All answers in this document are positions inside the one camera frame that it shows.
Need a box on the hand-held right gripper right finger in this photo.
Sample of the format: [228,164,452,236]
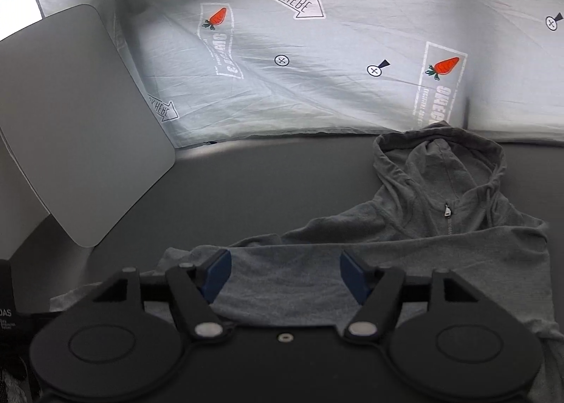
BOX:
[339,249,483,340]

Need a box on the white printed sheet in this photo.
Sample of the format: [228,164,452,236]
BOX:
[24,0,564,148]

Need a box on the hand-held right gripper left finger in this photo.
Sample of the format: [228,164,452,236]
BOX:
[90,249,232,340]

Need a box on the grey rounded board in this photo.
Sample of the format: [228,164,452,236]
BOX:
[0,4,174,248]

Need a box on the grey zip hoodie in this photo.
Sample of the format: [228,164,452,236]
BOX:
[48,120,564,403]

